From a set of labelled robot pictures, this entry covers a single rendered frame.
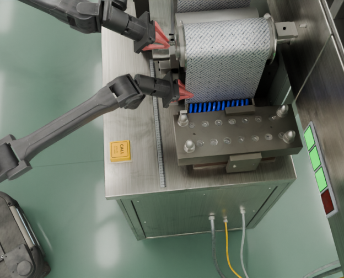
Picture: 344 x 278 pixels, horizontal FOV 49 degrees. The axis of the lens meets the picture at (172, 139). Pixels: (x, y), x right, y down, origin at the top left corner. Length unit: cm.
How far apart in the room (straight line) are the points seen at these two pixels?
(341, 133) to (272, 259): 136
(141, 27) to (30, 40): 200
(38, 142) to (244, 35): 64
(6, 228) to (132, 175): 96
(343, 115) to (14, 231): 165
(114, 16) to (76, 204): 147
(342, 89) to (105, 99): 61
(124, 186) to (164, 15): 78
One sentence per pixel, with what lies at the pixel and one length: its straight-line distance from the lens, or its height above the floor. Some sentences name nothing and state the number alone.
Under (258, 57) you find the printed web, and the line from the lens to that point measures 112.
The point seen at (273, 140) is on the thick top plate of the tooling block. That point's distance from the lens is 125.
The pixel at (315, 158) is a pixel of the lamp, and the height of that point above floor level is 119.
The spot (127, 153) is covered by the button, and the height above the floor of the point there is 92.
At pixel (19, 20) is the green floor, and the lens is 313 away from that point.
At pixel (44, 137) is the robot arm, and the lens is 109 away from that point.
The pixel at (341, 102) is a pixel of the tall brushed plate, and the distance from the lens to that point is 93.
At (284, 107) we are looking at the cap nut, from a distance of 126.
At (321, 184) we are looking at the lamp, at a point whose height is 118.
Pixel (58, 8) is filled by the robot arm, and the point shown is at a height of 142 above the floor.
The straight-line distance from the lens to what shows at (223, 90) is 124.
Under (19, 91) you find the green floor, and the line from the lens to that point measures 274.
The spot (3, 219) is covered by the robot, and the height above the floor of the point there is 24.
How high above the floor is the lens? 212
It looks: 65 degrees down
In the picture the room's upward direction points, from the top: 2 degrees counter-clockwise
